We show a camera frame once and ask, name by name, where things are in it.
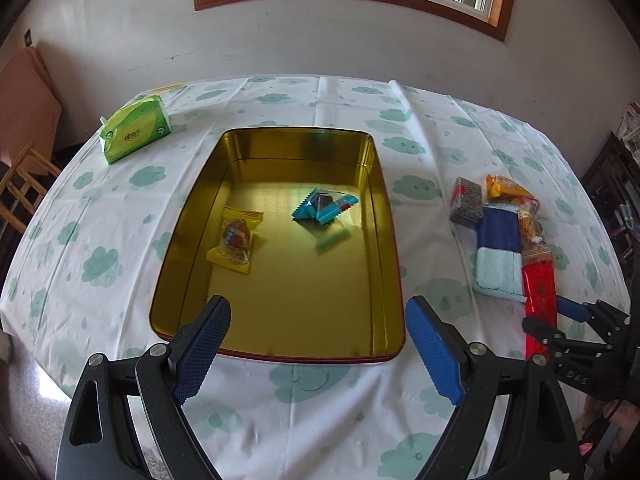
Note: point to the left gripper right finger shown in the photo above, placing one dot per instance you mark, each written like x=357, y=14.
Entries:
x=537, y=439

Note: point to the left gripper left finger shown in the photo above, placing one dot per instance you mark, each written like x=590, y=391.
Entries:
x=100, y=440

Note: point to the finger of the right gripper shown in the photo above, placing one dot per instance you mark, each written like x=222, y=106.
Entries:
x=556, y=341
x=599, y=315

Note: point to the red snack packet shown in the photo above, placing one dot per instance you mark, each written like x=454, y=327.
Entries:
x=540, y=292

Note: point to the clear orange cracker packet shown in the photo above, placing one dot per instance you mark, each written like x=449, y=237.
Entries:
x=533, y=247

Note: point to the blue round candy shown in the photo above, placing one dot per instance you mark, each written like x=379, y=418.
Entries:
x=323, y=206

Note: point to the yellow candy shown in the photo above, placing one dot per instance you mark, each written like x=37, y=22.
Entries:
x=236, y=239

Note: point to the blue white biscuit pack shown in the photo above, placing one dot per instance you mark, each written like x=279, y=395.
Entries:
x=498, y=254

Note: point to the dark wooden side table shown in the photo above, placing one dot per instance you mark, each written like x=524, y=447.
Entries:
x=612, y=184

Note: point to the grey speckled snack block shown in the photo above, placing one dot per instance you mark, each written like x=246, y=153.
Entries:
x=466, y=203

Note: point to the orange snack packet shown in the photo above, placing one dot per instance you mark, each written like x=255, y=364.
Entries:
x=501, y=189

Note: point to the stack of newspapers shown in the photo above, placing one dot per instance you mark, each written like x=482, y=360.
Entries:
x=628, y=130

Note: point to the light wooden chair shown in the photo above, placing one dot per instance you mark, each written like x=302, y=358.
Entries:
x=21, y=181

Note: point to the red gold metal tin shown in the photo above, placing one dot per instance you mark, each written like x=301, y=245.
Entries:
x=315, y=294

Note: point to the green tissue pack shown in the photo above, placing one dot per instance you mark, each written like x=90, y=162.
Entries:
x=134, y=126

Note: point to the brown cardboard box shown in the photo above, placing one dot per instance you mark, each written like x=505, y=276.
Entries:
x=29, y=108

